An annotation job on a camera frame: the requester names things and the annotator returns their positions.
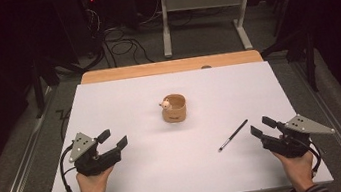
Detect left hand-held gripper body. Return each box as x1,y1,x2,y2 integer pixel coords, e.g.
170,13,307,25
64,127,125,180

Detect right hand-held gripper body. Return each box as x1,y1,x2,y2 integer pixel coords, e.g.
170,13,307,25
257,109,339,164

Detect black pen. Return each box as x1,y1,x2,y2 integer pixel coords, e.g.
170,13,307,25
214,118,254,154

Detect wooden cup with animal figure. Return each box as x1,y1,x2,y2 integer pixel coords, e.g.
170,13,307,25
157,92,190,125

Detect person's left hand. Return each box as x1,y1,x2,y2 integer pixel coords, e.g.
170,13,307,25
74,164,119,192

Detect person's right hand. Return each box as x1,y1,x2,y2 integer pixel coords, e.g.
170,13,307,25
271,146,320,192

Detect white board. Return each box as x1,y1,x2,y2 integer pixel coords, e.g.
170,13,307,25
28,50,335,192

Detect black stand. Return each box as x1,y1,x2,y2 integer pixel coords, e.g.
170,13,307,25
258,26,323,100
25,53,65,120

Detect wooden table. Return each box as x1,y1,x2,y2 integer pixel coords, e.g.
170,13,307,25
78,46,265,88

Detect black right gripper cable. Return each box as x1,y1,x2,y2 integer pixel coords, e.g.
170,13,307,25
289,132,325,181

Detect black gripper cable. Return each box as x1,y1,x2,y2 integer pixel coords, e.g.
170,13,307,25
289,132,325,181
56,143,82,192

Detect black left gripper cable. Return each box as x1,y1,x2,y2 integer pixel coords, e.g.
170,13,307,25
56,143,82,192

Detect metal floor rail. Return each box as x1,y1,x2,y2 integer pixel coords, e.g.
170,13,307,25
0,86,72,192
289,54,341,192

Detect black floor cables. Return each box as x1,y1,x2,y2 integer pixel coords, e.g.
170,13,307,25
97,19,157,71

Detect white metal desk frame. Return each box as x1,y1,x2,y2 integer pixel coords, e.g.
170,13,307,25
151,0,306,63

